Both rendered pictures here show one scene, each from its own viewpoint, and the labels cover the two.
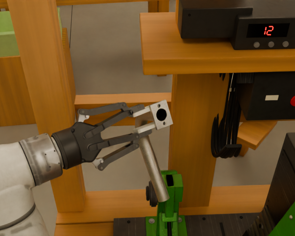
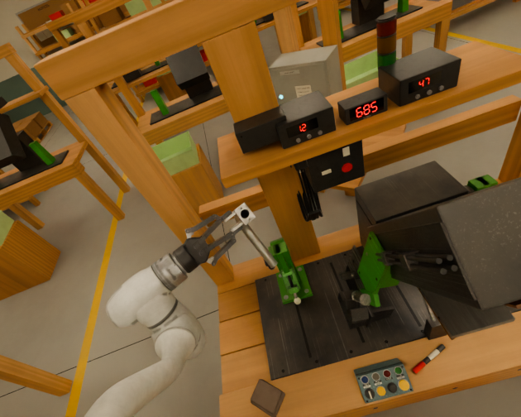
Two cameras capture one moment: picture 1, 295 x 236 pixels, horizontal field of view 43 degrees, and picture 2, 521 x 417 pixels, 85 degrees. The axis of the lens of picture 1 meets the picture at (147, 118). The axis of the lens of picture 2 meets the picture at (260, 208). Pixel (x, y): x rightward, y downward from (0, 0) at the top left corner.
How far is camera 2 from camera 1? 0.20 m
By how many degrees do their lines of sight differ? 9
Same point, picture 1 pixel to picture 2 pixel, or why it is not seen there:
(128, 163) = (270, 227)
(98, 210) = (243, 276)
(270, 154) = not seen: hidden behind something
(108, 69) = not seen: hidden behind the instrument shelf
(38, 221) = (182, 312)
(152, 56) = (227, 174)
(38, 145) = (163, 265)
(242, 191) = (343, 234)
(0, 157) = (140, 280)
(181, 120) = (274, 203)
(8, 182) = (150, 295)
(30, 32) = (144, 181)
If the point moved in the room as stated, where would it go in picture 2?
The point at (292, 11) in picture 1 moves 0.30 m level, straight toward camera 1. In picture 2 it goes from (317, 107) to (298, 180)
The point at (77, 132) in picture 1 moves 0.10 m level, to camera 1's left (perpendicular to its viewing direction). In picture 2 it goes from (188, 246) to (156, 256)
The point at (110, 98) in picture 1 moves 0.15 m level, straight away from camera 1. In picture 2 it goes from (222, 201) to (218, 180)
